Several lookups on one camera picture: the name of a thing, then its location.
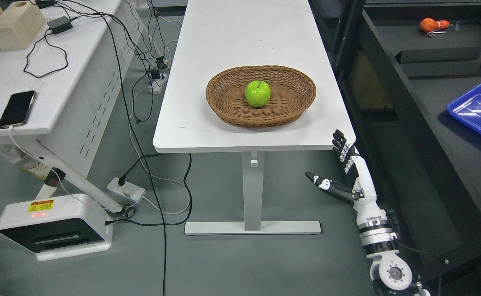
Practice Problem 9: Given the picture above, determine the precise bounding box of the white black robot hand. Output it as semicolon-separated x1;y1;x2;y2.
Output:
305;129;379;212

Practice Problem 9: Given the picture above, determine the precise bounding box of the white power strip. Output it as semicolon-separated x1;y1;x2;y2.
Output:
106;178;146;203
148;56;171;95

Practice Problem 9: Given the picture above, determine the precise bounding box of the black power adapter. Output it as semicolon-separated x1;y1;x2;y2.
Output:
47;16;73;35

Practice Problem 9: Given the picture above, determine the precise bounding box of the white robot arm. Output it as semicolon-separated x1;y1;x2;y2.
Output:
353;194;430;296

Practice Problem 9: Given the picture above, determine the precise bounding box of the white robot base unit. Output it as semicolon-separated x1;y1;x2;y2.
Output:
0;140;135;261

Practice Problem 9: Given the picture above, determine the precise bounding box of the white table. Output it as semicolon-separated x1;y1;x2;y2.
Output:
153;0;355;235

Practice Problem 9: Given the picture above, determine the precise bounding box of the orange toy fruit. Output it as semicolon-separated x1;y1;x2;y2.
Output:
419;18;450;32

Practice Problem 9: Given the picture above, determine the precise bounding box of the green apple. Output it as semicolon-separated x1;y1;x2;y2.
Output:
245;80;271;108

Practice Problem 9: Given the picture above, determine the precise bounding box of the brown wicker basket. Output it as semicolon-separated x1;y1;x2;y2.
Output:
206;65;317;128

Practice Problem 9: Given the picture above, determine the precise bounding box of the black shelf rack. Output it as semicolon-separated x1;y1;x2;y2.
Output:
310;0;481;292

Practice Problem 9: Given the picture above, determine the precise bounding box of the white side desk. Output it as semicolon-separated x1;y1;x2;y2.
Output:
0;0;146;181

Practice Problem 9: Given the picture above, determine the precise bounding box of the wooden block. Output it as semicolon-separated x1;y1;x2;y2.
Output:
0;1;46;51

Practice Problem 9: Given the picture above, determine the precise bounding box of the black smartphone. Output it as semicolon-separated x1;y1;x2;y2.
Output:
0;90;37;129

